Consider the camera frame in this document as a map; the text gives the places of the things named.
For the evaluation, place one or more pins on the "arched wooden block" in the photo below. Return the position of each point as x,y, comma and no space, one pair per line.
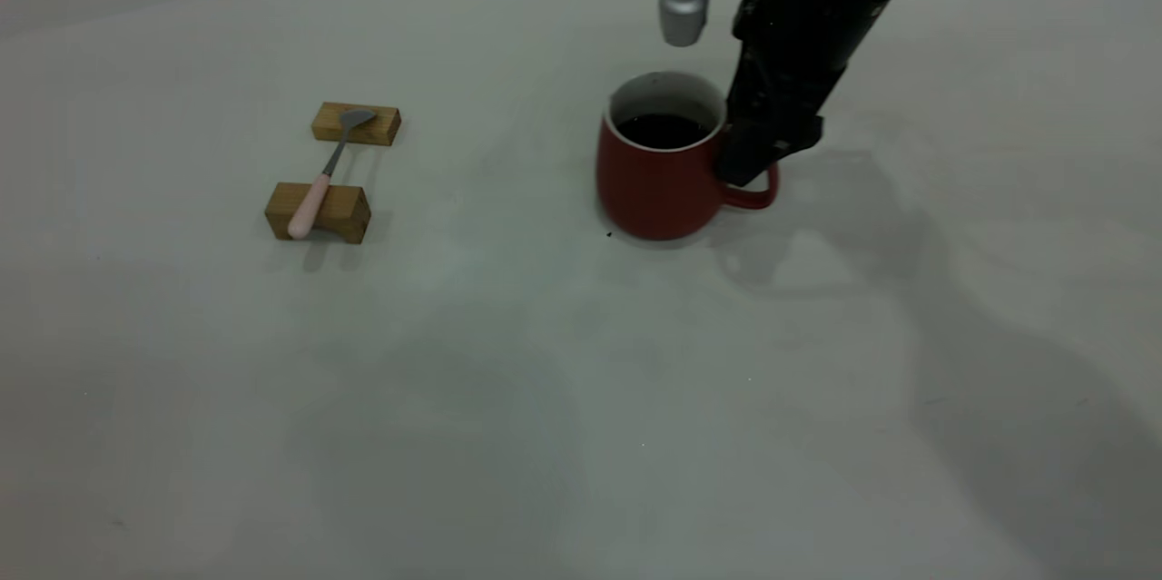
343,210

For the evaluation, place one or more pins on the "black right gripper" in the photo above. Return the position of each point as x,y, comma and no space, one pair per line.
808,26

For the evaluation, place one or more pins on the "red ceramic cup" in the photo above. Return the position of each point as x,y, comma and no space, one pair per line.
658,194

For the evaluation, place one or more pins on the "flat rectangular wooden block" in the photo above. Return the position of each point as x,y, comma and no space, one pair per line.
381,128

